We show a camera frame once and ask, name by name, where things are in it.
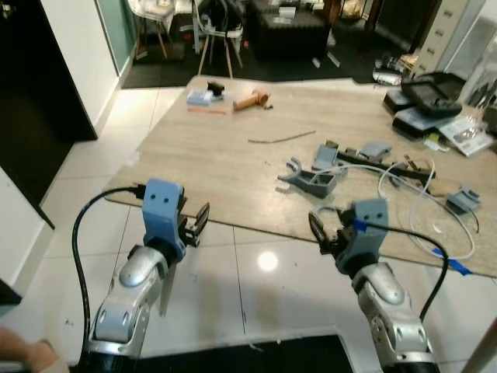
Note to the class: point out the long black bar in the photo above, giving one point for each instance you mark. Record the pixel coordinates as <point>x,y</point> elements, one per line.
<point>365,158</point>

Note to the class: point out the shiny silver packaging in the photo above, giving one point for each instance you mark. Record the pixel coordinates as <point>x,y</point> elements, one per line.
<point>388,71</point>

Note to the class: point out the blue-grey printed mount part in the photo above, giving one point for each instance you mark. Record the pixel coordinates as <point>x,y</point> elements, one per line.
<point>376,149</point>
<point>326,158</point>
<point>464,200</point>

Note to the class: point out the blue tape strip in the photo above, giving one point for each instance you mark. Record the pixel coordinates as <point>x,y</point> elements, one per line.
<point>454,264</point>

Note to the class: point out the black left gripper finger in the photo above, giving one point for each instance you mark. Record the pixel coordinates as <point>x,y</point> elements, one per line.
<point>202,217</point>
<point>185,203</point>

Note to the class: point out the black low cabinet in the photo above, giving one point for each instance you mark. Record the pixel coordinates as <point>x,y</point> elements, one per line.
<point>287,35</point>

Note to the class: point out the white drawer cabinet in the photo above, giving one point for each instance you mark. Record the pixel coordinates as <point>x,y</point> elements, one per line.
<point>446,35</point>

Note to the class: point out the thin orange pen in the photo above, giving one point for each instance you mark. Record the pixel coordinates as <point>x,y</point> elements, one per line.
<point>208,111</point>

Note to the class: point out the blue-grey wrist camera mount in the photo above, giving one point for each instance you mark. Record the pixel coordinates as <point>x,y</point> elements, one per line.
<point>363,233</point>
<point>161,206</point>

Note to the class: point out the blue and white box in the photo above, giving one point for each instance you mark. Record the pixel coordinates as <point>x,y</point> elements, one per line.
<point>200,98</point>

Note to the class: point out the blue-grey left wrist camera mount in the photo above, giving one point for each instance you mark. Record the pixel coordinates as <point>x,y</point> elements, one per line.
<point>161,206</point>

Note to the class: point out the grey printed gripper part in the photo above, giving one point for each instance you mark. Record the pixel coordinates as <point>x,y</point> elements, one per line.
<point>314,183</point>

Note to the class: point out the thin grey stick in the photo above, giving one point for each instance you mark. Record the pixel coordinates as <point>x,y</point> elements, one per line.
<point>279,140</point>

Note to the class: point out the person's hand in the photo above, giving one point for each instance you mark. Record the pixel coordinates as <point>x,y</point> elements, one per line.
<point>19,348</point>

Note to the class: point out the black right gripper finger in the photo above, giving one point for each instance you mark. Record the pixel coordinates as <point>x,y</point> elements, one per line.
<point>342,229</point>
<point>316,227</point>

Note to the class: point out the open black case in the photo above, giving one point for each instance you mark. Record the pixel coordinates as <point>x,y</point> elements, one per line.
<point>427,97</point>

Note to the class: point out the white printed booklet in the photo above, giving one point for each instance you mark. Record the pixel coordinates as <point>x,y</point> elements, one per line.
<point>467,134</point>

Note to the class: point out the small black block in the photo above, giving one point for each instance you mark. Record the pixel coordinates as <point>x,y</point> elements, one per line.
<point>215,88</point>

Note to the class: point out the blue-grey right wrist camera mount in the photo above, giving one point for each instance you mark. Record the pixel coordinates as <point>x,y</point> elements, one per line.
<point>363,233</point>

